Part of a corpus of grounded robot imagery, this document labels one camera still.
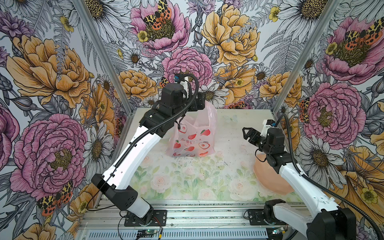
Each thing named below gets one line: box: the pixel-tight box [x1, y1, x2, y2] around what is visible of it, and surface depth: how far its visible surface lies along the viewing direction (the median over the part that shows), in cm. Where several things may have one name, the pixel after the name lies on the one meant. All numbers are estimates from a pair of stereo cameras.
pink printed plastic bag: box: [167, 100, 218, 157], surface depth 84 cm
